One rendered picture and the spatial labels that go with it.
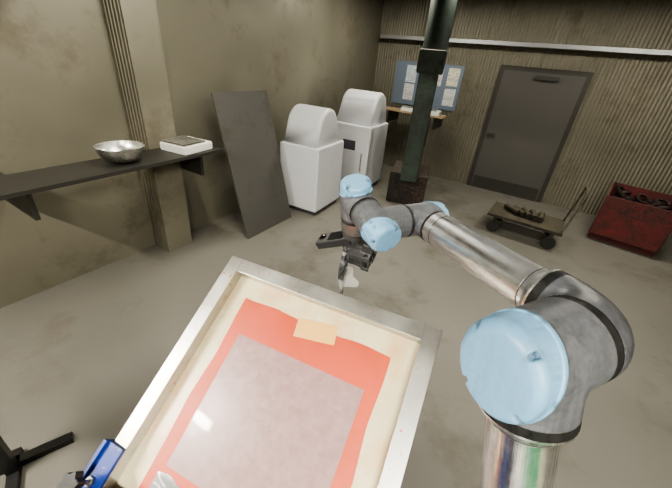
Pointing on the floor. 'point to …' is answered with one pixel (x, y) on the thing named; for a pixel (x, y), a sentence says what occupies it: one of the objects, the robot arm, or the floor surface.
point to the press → (434, 51)
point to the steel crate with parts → (634, 219)
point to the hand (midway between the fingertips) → (349, 274)
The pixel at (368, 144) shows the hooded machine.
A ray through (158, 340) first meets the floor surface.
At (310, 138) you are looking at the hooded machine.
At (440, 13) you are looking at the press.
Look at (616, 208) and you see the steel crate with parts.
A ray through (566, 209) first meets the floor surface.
